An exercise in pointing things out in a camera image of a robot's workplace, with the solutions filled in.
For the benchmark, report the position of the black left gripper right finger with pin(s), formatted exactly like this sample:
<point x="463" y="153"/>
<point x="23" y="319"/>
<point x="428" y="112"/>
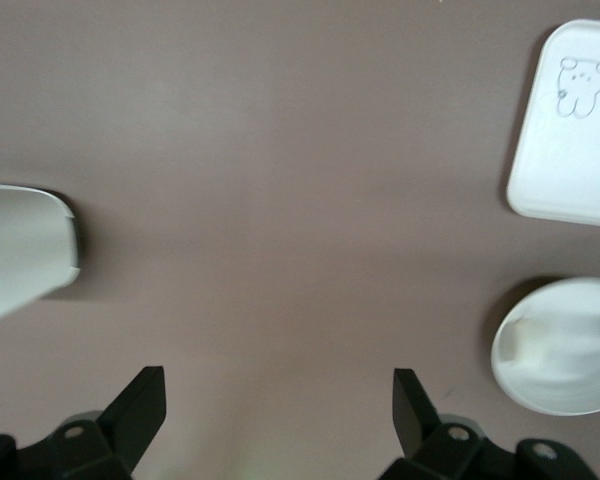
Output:
<point x="415" y="420"/>

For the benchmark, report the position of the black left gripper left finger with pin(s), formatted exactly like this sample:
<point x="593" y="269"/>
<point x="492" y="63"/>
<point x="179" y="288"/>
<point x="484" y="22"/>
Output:
<point x="135" y="420"/>

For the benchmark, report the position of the round beige plate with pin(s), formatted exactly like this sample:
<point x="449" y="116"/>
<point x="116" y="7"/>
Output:
<point x="555" y="385"/>

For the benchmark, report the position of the white two-slot toaster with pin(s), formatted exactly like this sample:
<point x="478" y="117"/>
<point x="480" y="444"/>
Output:
<point x="20" y="240"/>

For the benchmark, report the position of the brown table cover mat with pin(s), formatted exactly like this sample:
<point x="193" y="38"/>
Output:
<point x="280" y="175"/>

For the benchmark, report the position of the beige rabbit print tray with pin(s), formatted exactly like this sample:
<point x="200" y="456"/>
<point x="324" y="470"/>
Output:
<point x="570" y="165"/>

